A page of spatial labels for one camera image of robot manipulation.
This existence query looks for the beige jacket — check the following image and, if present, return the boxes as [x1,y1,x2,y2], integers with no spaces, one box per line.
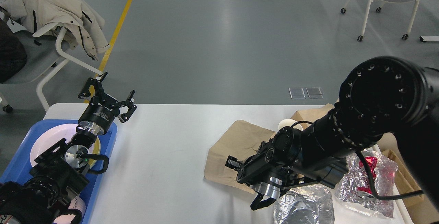
[0,0,110,59]

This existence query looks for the red foil wrapper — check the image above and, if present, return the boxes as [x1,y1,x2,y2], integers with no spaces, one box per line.
[356,153,378,197]

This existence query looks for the pink plate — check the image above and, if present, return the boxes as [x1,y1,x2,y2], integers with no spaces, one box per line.
[29,123,96,169]

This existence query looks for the brown paper bag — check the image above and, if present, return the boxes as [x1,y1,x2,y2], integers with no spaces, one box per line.
[204,120,275,194]

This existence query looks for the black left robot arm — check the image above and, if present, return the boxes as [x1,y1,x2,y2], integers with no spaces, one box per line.
[1,72,137,224]

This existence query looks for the blue plastic tray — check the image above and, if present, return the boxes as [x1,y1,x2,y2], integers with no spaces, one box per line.
[1,119,117,224]

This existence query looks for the white chair left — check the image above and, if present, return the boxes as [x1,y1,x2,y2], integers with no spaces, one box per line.
[2,23,103,111]

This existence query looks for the left clear floor plate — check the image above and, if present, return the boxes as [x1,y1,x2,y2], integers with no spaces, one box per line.
[289,87,306,99]

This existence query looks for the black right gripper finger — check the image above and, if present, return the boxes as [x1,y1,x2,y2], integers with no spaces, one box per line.
[250,194,276,211]
[225,156,242,171]

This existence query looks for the brown paper sheet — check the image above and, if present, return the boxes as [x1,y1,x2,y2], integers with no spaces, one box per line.
[291,104,334,130]

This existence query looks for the white bar on floor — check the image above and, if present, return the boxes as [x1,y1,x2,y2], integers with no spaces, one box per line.
[419,35,439,43]

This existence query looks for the clear floor plate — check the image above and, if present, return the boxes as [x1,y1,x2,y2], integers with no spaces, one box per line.
[289,87,306,99]
[306,87,323,99]

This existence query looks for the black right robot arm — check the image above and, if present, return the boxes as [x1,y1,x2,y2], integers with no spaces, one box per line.
[225,56,439,210]

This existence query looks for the white paper cup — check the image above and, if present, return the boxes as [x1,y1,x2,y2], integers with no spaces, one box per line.
[278,119,303,131]

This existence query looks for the brown paper in bin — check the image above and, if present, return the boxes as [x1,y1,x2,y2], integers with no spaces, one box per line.
[381,149,424,207]

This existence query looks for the white plastic bin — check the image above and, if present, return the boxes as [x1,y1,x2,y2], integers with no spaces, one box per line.
[373,133,439,224]

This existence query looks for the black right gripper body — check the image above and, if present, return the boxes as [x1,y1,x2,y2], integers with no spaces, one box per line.
[248,176,285,199]

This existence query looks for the black bag on chair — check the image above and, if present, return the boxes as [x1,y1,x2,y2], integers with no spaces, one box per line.
[0,20,27,82]

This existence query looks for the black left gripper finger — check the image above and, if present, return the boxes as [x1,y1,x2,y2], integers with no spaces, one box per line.
[117,91,137,123]
[78,72,108,99]

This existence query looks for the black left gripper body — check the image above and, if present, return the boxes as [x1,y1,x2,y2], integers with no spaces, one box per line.
[78,94,120,135]

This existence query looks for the yellow plate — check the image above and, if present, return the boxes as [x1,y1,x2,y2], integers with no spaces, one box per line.
[88,137,101,168]

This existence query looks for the pink ribbed mug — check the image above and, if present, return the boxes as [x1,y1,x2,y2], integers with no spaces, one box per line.
[69,196,87,220]

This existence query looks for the right clear floor plate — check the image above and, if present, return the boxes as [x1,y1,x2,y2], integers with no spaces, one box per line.
[306,87,323,99]

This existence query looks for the silver foil bag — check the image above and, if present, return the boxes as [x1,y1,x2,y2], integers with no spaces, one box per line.
[273,185,335,224]

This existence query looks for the clear plastic wrap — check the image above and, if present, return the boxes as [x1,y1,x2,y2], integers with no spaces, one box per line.
[334,150,398,219]

